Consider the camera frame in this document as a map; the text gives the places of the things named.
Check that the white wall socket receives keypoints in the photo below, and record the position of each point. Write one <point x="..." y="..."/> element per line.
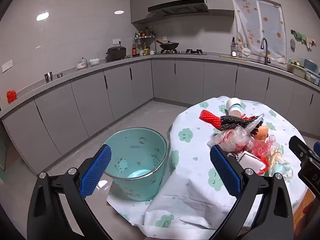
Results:
<point x="117" y="41"/>

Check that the clear crumpled plastic bag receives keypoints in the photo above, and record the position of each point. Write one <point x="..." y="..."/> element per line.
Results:
<point x="235" y="136"/>

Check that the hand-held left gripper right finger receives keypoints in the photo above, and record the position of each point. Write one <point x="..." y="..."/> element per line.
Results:
<point x="226" y="172"/>

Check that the red foam net sleeve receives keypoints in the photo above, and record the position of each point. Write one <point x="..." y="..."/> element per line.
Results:
<point x="210" y="118"/>

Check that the dish drainer with containers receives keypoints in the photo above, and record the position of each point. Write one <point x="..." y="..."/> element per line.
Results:
<point x="305" y="70"/>

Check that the red crumpled net bag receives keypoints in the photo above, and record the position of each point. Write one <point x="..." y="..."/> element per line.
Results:
<point x="11" y="97"/>

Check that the hanging wall cloths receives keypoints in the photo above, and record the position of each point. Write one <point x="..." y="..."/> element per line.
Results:
<point x="301" y="38"/>

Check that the metal knife rack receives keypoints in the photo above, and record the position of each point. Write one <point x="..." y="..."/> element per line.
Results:
<point x="236" y="47"/>

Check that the red plastic bag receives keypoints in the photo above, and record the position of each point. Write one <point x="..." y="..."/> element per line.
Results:
<point x="262" y="148"/>

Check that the black faucet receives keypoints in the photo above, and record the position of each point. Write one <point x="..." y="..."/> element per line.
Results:
<point x="265" y="52"/>

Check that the orange printed curtain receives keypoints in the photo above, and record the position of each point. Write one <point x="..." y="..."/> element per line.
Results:
<point x="257" y="25"/>

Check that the black wok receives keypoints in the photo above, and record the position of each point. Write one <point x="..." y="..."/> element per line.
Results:
<point x="170" y="45"/>

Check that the small dark canister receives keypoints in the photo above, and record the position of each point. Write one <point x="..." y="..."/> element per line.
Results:
<point x="48" y="77"/>

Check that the wooden cutting board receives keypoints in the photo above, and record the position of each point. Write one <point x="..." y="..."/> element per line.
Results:
<point x="232" y="57"/>

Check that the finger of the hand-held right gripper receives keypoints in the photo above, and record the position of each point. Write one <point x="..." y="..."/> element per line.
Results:
<point x="317" y="150"/>
<point x="298" y="146"/>

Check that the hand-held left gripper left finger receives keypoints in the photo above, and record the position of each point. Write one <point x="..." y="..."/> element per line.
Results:
<point x="96" y="172"/>

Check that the metal corner spice rack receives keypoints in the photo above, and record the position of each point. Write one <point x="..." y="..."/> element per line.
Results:
<point x="143" y="36"/>

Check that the cloud printed tablecloth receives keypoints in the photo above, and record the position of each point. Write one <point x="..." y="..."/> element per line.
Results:
<point x="195" y="140"/>

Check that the grey base cabinets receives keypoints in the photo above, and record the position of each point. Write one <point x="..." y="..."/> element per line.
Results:
<point x="87" y="100"/>

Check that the white blue striped paper cup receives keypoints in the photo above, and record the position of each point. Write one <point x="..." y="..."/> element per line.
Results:
<point x="233" y="105"/>

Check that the green door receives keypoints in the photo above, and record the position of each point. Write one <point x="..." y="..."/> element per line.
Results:
<point x="2" y="152"/>

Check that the black rice cooker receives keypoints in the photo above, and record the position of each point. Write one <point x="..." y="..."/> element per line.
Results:
<point x="116" y="53"/>

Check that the white bowl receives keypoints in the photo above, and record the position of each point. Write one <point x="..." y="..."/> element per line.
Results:
<point x="94" y="62"/>

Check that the black range hood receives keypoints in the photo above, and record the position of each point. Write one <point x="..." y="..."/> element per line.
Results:
<point x="177" y="6"/>

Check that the orange packet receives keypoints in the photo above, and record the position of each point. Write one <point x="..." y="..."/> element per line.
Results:
<point x="262" y="132"/>

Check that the gas stove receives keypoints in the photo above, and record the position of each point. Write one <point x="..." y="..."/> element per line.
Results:
<point x="180" y="52"/>

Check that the white switch plate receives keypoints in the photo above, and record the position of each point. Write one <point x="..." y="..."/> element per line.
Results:
<point x="7" y="66"/>

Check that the black foam net sleeve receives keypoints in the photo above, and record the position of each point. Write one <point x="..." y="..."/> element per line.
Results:
<point x="232" y="122"/>

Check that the teal plastic bucket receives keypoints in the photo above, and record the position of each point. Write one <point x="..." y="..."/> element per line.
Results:
<point x="130" y="150"/>

